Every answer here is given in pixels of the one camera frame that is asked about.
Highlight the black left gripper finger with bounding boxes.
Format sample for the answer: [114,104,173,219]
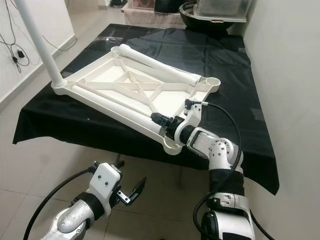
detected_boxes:
[129,176,148,200]

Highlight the white plastic table top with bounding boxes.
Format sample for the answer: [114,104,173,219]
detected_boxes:
[51,44,222,155]

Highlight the black tablecloth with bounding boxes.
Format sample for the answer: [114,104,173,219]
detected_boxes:
[12,22,280,196]

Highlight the grey tape patch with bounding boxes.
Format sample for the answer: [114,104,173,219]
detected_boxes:
[250,107,266,121]

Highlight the large black bowl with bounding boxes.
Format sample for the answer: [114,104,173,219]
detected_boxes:
[179,1,248,33]

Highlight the glossy black bag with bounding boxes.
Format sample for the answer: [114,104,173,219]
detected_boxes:
[154,0,186,13]

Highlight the red framed poster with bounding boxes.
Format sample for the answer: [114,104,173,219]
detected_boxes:
[132,0,156,10]

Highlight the black power adapter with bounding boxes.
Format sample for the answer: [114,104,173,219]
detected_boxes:
[16,47,28,61]

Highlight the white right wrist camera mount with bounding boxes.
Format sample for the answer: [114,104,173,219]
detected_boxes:
[172,97,203,146]

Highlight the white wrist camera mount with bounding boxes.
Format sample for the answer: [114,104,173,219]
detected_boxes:
[87,162,123,221]
[172,97,203,146]

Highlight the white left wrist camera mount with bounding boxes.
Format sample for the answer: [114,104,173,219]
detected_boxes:
[87,162,123,221]

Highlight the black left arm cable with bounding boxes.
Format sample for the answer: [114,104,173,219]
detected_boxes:
[22,161,98,240]

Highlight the thin black wall cable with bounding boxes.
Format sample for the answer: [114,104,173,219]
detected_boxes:
[2,0,33,73]
[30,30,76,53]

